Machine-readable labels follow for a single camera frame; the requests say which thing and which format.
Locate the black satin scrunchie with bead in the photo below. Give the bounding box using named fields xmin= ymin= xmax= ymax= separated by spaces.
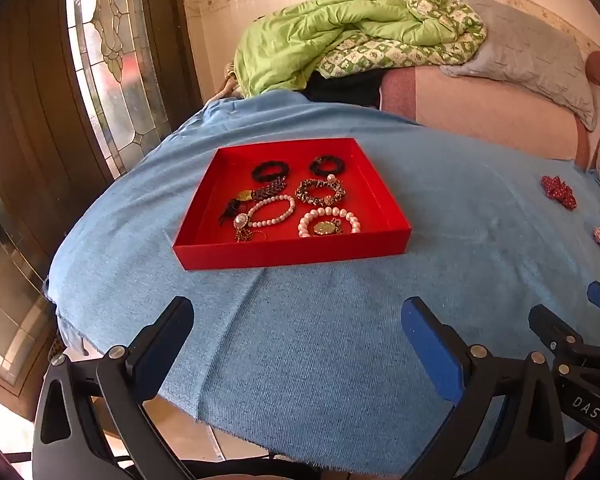
xmin=308 ymin=155 xmax=342 ymax=179

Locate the stained glass door panel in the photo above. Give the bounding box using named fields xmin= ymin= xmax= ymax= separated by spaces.
xmin=65 ymin=0 xmax=173 ymax=178

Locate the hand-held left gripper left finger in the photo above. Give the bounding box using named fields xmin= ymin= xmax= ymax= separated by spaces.
xmin=32 ymin=296 xmax=196 ymax=480

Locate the green comforter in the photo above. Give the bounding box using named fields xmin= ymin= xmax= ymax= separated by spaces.
xmin=232 ymin=0 xmax=488 ymax=98

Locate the red bow hair clip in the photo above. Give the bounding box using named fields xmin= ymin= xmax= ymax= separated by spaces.
xmin=540 ymin=175 xmax=577 ymax=210

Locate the black braided scrunchie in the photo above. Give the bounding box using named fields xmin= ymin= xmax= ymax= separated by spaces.
xmin=251 ymin=160 xmax=291 ymax=184

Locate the gold pendant with black cord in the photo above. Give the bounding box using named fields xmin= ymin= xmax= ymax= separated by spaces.
xmin=217 ymin=177 xmax=288 ymax=226

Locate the white pearl bracelet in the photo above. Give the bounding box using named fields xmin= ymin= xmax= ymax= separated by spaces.
xmin=298 ymin=207 xmax=362 ymax=239

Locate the gold brooch with chains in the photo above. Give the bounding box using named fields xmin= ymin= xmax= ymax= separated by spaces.
xmin=232 ymin=212 xmax=271 ymax=243

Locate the wooden door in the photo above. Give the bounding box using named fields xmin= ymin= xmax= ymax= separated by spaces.
xmin=0 ymin=0 xmax=203 ymax=411

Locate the pink pearl bracelet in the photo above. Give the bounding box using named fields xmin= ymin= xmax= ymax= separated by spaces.
xmin=246 ymin=194 xmax=297 ymax=228

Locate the beige knotted cloth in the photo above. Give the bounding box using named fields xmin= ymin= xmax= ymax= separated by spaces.
xmin=222 ymin=60 xmax=246 ymax=98

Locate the pink mattress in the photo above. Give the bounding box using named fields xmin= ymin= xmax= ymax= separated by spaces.
xmin=380 ymin=50 xmax=600 ymax=171

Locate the leopard print scrunchie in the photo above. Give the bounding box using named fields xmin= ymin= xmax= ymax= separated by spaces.
xmin=295 ymin=174 xmax=346 ymax=207

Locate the blue cloth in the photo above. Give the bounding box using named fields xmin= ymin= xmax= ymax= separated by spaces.
xmin=42 ymin=91 xmax=600 ymax=473

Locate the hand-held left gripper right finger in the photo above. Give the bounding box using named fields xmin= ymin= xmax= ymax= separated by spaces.
xmin=401 ymin=296 xmax=566 ymax=480

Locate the red tray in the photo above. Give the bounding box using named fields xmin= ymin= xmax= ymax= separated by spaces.
xmin=172 ymin=137 xmax=412 ymax=272

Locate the bevelled glass side panel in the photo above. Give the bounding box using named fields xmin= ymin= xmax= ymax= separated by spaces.
xmin=0 ymin=165 xmax=57 ymax=376

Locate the grey pillow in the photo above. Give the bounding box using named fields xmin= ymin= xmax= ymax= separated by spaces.
xmin=440 ymin=0 xmax=597 ymax=131

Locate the black cloth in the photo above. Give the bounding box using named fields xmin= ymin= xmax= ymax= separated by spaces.
xmin=305 ymin=67 xmax=388 ymax=108

